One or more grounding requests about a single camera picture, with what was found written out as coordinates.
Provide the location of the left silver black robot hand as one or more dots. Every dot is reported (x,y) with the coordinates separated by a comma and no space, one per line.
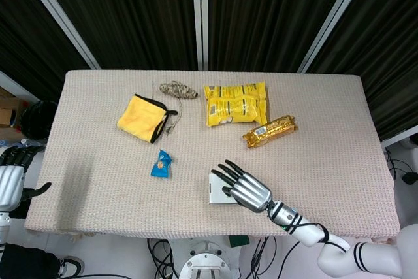
(9,181)

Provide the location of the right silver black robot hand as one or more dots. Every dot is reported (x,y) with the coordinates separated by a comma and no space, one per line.
(251,192)

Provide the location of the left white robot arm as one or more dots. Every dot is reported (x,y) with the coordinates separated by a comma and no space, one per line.
(4,226)

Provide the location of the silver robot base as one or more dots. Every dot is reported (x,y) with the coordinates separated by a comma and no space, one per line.
(205,262)

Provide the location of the white cardboard box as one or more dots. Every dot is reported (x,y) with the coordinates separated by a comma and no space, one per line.
(217,194)

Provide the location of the dark green rectangular block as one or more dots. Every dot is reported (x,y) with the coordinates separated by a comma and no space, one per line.
(239,241)

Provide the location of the gold biscuit packet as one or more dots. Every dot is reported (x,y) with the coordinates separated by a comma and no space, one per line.
(271,132)

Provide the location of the black trash bag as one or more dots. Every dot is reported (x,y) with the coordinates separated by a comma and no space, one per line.
(39,120)

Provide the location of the brown cardboard carton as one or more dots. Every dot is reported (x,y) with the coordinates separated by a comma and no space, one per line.
(8,109)

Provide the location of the yellow snack bag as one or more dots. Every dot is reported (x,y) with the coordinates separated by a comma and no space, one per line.
(235,104)

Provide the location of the blue snack wrapper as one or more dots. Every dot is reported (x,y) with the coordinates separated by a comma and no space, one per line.
(161,164)

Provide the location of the beige waffle tablecloth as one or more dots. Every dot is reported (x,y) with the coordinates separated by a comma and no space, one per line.
(114,194)

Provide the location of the black white shoe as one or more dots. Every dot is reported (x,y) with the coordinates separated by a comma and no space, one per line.
(72,266)

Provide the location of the yellow cloth with black trim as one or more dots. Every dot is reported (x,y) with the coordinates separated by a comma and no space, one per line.
(140,119)

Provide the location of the black curtain panel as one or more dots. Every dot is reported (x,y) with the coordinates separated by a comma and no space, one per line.
(130,14)
(29,40)
(267,14)
(392,47)

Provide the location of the white frame post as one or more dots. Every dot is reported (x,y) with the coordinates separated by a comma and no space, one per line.
(200,17)
(333,21)
(62,17)

